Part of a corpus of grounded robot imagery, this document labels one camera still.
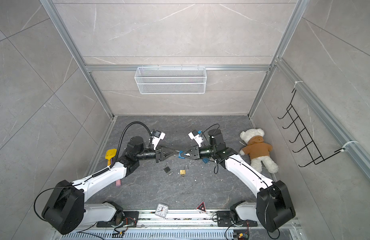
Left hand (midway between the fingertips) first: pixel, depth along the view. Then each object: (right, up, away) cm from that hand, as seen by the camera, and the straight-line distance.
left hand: (175, 150), depth 73 cm
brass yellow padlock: (+3, -16, +17) cm, 24 cm away
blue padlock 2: (+18, -9, +20) cm, 28 cm away
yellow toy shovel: (-45, -6, +22) cm, 51 cm away
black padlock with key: (-7, -15, +17) cm, 24 cm away
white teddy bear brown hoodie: (+51, -3, +20) cm, 54 cm away
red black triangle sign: (+14, -31, +4) cm, 34 cm away
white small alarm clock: (-7, -31, +2) cm, 32 cm away
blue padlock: (+2, -2, -2) cm, 3 cm away
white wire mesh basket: (-6, +44, +27) cm, 52 cm away
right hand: (+4, -2, 0) cm, 4 cm away
